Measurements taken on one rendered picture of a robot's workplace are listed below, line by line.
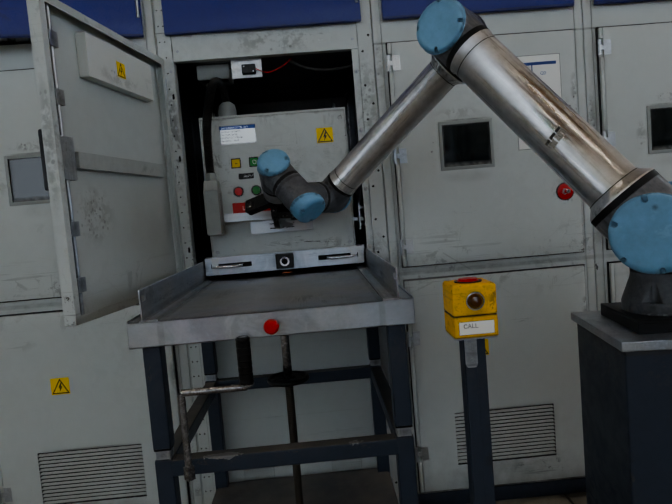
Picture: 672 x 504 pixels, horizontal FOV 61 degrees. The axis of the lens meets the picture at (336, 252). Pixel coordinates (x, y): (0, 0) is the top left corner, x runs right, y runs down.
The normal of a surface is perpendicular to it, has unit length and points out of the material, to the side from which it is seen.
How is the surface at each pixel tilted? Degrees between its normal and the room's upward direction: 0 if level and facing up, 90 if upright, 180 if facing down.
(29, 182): 90
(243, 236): 90
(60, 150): 90
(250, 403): 90
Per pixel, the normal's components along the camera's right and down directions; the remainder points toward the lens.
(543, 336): 0.06, 0.05
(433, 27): -0.63, 0.01
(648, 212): -0.51, 0.17
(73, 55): 0.99, -0.07
